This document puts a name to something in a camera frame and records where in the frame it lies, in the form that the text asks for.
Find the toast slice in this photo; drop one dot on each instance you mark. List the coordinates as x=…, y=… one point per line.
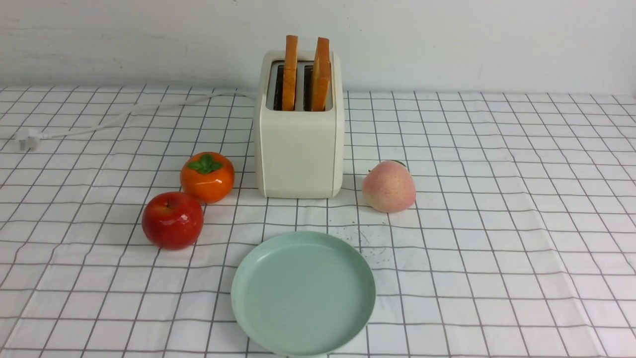
x=289, y=73
x=321, y=75

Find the cream white toaster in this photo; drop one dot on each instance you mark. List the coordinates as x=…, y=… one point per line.
x=299, y=154

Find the pink peach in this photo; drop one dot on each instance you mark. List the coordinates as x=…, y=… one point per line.
x=389, y=187

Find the orange persimmon with green leaf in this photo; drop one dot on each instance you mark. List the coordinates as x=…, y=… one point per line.
x=208, y=176

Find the light green plate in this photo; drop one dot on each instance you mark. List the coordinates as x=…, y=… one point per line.
x=303, y=294

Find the red apple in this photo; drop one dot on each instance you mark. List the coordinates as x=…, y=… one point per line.
x=173, y=220

